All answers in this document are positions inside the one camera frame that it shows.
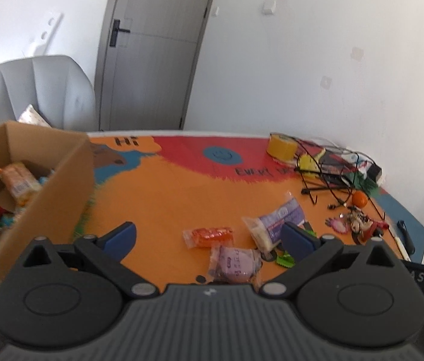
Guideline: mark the long purple snack packet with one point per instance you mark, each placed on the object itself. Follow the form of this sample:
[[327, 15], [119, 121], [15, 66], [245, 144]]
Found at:
[[276, 222]]

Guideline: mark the grey door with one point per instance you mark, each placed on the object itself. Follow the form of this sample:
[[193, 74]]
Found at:
[[152, 45]]

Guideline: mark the grey chair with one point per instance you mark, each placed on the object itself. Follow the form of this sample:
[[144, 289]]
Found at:
[[46, 86]]

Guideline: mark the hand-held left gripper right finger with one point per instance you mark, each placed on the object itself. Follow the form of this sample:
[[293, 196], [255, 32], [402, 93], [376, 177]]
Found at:
[[297, 241]]

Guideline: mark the brown cardboard box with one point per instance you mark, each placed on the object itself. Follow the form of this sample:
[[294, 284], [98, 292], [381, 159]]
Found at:
[[54, 203]]

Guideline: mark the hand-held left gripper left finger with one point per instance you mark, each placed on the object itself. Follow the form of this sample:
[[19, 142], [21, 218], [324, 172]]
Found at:
[[121, 236]]

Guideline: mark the black pen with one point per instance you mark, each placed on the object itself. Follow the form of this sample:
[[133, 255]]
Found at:
[[405, 235]]

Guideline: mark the yellow tape roll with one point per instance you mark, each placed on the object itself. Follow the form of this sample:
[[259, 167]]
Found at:
[[281, 147]]

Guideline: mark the green snack packet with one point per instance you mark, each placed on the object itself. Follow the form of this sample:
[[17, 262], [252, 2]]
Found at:
[[285, 260]]

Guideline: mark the white dotted pillow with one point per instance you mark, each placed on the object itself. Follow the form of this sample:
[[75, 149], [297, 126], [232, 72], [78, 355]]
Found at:
[[33, 116]]

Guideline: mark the pink snack packet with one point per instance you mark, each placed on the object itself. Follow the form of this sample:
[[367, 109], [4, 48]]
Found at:
[[234, 263]]

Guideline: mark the orange fruit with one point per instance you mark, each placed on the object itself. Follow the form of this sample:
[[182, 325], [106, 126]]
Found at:
[[359, 199]]

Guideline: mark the orange snack packet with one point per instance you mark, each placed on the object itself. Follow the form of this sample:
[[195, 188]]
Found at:
[[208, 236]]

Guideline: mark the white light switch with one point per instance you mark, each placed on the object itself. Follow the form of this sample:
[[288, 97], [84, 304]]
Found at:
[[269, 5]]

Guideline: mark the printed orange table mat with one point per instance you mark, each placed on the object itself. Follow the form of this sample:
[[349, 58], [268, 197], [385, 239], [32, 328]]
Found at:
[[182, 191]]

